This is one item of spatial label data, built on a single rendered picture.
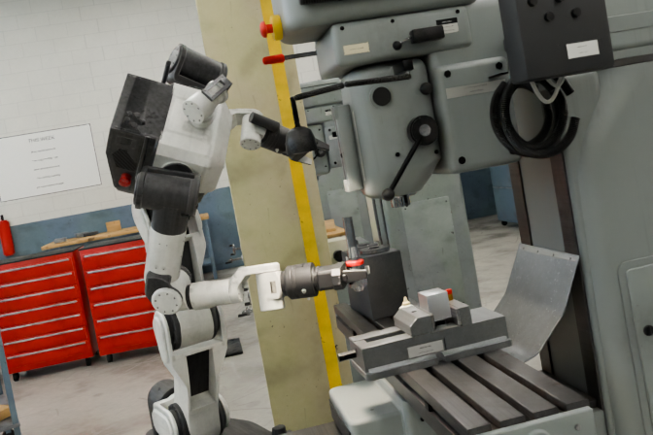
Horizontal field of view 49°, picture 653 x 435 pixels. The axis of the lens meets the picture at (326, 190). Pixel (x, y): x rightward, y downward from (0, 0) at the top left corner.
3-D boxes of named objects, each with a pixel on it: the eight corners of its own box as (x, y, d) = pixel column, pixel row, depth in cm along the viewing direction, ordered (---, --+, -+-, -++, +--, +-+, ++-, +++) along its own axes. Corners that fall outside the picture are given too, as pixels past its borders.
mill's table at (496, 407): (478, 480, 120) (470, 435, 119) (335, 326, 241) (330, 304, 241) (602, 447, 124) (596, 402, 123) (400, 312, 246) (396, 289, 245)
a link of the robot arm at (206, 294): (231, 313, 184) (160, 322, 186) (238, 290, 193) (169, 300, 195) (222, 278, 179) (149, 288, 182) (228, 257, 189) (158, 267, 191)
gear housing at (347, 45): (337, 67, 162) (330, 22, 161) (319, 81, 186) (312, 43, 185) (475, 45, 168) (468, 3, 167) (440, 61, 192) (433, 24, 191)
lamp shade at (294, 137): (280, 156, 165) (275, 130, 165) (302, 152, 170) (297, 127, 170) (302, 152, 160) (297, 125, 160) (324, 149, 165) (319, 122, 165)
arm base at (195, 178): (130, 221, 173) (134, 183, 167) (138, 192, 184) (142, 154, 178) (192, 230, 176) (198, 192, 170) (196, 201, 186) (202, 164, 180)
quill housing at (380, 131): (374, 202, 166) (351, 66, 164) (355, 199, 186) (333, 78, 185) (451, 187, 169) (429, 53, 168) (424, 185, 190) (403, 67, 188)
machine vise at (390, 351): (367, 382, 155) (359, 332, 155) (351, 364, 170) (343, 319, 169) (513, 345, 162) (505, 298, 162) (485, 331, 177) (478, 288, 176)
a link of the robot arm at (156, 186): (137, 231, 174) (143, 181, 168) (142, 214, 182) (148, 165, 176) (185, 238, 176) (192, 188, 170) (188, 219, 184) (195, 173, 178)
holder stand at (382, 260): (373, 320, 208) (360, 253, 207) (350, 308, 229) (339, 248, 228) (411, 311, 211) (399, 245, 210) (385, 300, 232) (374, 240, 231)
